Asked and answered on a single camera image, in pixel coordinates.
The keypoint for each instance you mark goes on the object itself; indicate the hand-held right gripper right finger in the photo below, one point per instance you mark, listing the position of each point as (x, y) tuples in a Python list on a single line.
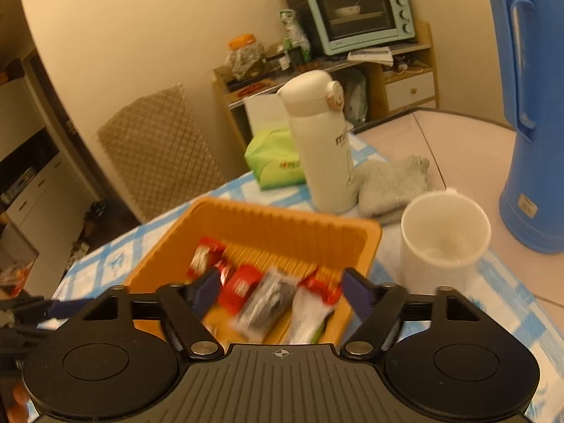
[(356, 293)]

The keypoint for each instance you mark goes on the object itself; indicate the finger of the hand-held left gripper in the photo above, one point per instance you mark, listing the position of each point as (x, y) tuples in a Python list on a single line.
[(26, 332), (66, 307)]

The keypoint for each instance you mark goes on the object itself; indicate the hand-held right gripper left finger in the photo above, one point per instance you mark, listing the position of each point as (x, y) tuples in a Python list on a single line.
[(207, 289)]

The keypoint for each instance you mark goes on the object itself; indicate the small red candy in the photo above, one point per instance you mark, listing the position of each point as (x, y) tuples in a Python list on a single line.
[(224, 272)]

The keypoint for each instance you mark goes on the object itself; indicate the red snack packet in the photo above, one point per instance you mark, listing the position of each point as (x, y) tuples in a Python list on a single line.
[(324, 286), (202, 257), (240, 288)]

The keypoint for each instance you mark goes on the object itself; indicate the green white snack packet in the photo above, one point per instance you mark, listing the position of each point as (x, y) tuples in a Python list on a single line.
[(308, 319)]

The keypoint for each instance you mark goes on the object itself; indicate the black seaweed packet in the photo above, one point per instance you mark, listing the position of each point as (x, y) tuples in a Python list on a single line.
[(268, 299)]

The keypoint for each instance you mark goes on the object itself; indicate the orange plastic basket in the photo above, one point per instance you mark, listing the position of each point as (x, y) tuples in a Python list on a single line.
[(273, 229)]

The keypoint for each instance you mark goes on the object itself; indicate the row of shoes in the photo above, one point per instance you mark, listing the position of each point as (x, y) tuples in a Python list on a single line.
[(90, 229)]

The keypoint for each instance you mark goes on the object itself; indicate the white cup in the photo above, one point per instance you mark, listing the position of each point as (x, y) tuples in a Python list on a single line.
[(440, 251)]

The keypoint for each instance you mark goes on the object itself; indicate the white cabinet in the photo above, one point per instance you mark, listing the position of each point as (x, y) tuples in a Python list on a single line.
[(39, 198)]

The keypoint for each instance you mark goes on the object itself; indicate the grey cloth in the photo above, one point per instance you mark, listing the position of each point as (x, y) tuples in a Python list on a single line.
[(392, 185)]

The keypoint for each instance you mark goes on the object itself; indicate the quilted beige chair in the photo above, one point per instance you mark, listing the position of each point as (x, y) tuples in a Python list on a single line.
[(158, 158)]

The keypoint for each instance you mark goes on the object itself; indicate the white insulated bottle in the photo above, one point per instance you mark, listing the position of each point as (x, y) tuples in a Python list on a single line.
[(324, 154)]

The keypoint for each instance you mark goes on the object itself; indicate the green tissue pack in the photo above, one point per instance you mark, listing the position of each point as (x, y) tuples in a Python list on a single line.
[(273, 158)]

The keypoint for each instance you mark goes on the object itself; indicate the blue checkered tablecloth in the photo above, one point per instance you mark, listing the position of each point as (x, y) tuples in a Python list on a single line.
[(506, 299)]

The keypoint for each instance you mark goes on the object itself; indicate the wooden shelf unit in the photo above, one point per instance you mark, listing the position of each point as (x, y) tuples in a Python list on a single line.
[(409, 90)]

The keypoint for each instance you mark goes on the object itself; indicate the blue thermos jug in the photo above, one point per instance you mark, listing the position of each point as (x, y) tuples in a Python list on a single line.
[(537, 163)]

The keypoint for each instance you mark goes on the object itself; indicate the jar with orange lid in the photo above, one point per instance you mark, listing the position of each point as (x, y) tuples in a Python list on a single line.
[(244, 59)]

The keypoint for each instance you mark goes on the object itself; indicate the stack of papers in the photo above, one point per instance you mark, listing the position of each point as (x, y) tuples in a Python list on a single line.
[(370, 55)]

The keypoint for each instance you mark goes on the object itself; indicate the green white bag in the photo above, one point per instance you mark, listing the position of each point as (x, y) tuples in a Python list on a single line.
[(293, 35)]

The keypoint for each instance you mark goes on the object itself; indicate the teal toaster oven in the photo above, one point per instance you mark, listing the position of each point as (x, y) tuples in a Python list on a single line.
[(357, 17)]

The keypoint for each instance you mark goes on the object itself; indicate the white bowl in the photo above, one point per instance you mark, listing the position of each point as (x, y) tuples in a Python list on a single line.
[(348, 9)]

